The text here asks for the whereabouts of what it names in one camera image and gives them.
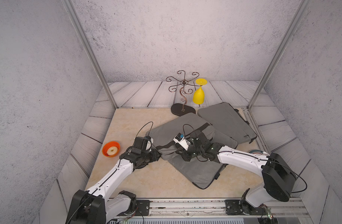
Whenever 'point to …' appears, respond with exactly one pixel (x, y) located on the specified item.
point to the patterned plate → (258, 152)
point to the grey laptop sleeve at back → (224, 116)
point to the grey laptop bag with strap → (163, 137)
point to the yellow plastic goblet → (198, 95)
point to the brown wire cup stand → (179, 109)
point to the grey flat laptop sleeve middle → (202, 173)
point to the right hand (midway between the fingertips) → (177, 151)
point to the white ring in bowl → (112, 150)
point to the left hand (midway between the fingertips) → (161, 155)
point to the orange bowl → (107, 145)
